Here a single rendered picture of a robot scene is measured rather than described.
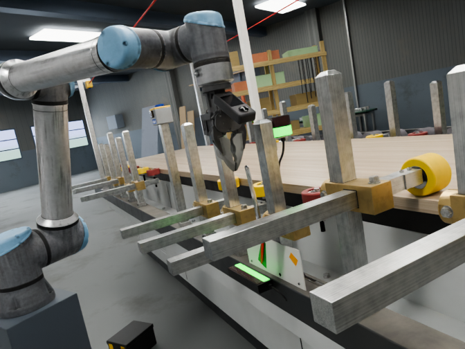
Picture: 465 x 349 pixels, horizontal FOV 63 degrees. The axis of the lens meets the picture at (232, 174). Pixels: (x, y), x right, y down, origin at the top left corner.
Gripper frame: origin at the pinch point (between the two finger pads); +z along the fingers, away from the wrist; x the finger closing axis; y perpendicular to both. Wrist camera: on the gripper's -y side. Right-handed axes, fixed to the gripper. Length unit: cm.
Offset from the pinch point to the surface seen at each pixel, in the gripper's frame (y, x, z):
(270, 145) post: -4.7, -8.0, -3.5
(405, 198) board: -29.7, -22.0, 11.0
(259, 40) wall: 845, -583, -204
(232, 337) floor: 90, -26, 101
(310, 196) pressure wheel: -8.6, -14.4, 10.7
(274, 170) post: -4.7, -7.9, 2.8
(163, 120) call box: 70, -7, -16
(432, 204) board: -35.8, -22.0, 11.6
